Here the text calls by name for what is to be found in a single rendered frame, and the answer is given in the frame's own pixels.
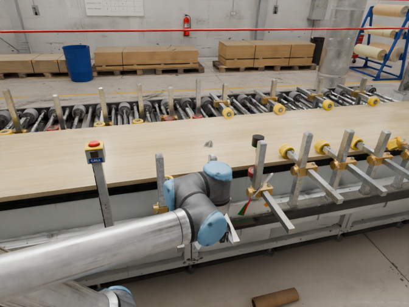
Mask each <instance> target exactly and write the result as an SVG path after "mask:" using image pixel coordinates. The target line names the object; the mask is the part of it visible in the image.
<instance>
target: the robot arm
mask: <svg viewBox="0 0 409 307"><path fill-rule="evenodd" d="M231 182H232V169H231V167H230V166H228V165H227V164H226V163H223V162H221V161H209V162H207V163H206V164H205V165H204V166H203V171H199V172H194V173H192V174H188V175H184V176H181V177H177V178H172V179H171V180H168V181H165V182H164V185H163V193H164V199H165V202H166V205H167V207H168V209H169V210H170V212H167V213H163V214H158V215H155V216H150V217H146V218H143V219H138V220H135V221H131V222H127V223H124V224H119V225H115V226H112V227H107V228H103V229H100V230H95V231H91V232H87V233H83V234H80V235H75V236H71V237H68V238H63V239H59V240H56V241H51V242H47V243H44V244H40V245H35V246H32V247H28V248H24V249H20V250H15V251H12V252H11V251H9V250H7V249H5V248H3V247H1V246H0V306H3V307H136V303H135V299H134V297H133V296H132V294H131V292H130V291H129V290H128V289H127V288H125V287H123V286H111V287H110V288H109V289H106V288H105V289H103V290H102V291H100V292H97V291H95V290H93V289H90V288H88V287H86V286H84V285H82V284H80V283H78V282H76V281H74V279H76V278H80V277H84V276H86V275H89V274H92V273H95V272H99V271H101V270H105V269H108V268H111V267H114V266H118V265H120V264H123V263H127V262H130V261H133V260H136V259H139V258H143V257H145V256H149V255H152V254H154V253H158V252H162V251H164V250H167V249H171V248H174V247H177V246H179V245H183V244H189V243H192V248H193V250H194V249H195V248H197V250H200V249H201V246H205V247H207V246H210V245H213V244H215V243H216V242H220V243H224V242H225V240H226V241H227V242H228V240H229V242H230V243H231V244H232V245H234V243H233V236H232V233H231V227H230V225H229V223H228V222H227V220H226V218H225V217H224V216H225V214H226V213H227V212H228V211H229V203H230V200H231V198H230V196H231Z"/></svg>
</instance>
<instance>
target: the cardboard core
mask: <svg viewBox="0 0 409 307"><path fill-rule="evenodd" d="M298 300H299V295H298V292H297V290H296V289H295V288H290V289H285V290H282V291H277V292H273V293H270V294H265V295H261V296H258V297H253V298H251V303H252V306H253V307H275V306H279V305H283V304H286V303H291V302H295V301H298Z"/></svg>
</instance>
